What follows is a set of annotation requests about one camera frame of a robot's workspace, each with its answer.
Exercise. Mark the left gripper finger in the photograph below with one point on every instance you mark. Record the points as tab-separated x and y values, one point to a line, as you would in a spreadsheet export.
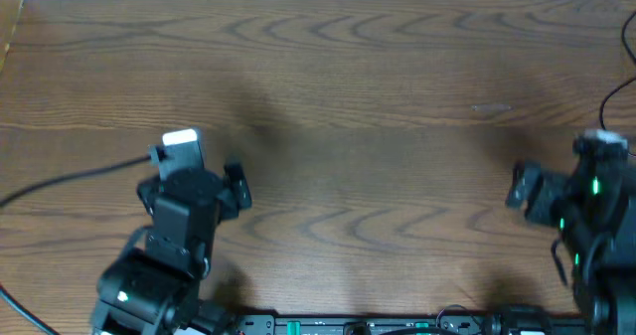
146	193
238	185

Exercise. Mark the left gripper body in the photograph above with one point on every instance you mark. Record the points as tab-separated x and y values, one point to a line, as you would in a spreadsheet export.
228	203

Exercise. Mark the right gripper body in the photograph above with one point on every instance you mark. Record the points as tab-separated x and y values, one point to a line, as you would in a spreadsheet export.
551	204

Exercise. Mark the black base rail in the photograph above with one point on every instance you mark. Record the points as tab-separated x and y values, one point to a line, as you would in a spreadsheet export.
455	323

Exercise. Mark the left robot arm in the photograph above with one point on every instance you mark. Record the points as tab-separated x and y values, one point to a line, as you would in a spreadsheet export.
153	286

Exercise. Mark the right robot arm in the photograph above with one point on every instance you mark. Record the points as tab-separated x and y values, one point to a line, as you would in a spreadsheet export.
593	209

